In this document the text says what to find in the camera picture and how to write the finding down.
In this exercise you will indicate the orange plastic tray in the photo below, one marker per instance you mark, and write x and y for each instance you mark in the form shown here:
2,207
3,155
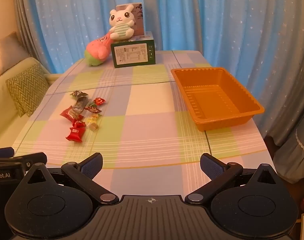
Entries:
217,100

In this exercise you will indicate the green chevron cushion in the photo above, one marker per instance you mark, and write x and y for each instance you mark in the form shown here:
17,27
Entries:
26,87

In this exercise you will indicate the light green sofa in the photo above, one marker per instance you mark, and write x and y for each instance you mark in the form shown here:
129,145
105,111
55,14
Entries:
1,100

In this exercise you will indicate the pink green plush toy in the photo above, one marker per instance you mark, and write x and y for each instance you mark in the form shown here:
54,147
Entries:
96,52

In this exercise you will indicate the tall beige carton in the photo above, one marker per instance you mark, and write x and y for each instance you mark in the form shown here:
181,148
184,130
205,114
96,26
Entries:
140,22

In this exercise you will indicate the silver snack packet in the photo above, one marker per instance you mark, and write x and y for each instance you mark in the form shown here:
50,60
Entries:
79,104

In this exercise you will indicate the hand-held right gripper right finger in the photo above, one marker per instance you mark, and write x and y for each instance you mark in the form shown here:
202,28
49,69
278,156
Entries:
212,166

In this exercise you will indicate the red packet with white print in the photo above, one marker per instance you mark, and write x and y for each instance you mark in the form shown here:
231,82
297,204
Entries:
75,134

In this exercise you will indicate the red green candy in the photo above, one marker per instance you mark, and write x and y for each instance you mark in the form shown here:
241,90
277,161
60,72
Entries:
99,101
93,109

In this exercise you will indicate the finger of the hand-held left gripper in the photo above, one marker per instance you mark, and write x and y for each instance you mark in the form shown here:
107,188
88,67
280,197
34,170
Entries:
1,152
34,158

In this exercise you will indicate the beige satin cushion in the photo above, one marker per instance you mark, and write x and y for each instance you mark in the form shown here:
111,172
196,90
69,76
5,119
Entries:
6,52

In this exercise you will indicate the white plush rabbit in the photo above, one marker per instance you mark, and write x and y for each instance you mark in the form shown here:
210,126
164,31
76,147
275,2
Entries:
120,27

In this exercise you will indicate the yellow gummy candy packet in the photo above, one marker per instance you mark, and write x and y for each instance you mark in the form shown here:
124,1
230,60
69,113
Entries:
94,117

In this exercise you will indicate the clear candy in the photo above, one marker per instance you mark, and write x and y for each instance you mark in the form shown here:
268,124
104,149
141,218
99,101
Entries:
93,127

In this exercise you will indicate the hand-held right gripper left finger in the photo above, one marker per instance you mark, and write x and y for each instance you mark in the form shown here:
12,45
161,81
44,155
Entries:
91,166

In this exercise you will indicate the blue star curtain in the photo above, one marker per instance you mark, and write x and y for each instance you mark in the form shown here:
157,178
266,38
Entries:
192,17

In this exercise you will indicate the small red candy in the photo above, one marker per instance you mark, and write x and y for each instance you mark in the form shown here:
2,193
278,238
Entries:
78,124

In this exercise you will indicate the grey star curtain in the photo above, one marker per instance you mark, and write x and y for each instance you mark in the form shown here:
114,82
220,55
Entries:
24,30
287,80

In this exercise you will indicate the checkered tablecloth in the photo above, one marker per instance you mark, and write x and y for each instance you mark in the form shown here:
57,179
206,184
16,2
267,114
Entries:
147,120

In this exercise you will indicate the red packet with yellow label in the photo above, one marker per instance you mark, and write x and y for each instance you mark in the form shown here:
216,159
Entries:
68,113

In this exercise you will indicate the green box with white label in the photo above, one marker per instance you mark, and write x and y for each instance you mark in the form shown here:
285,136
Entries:
149,55

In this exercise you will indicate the grey lace-trimmed cloth cover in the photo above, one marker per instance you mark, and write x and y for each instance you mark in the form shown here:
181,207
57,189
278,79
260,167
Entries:
292,155

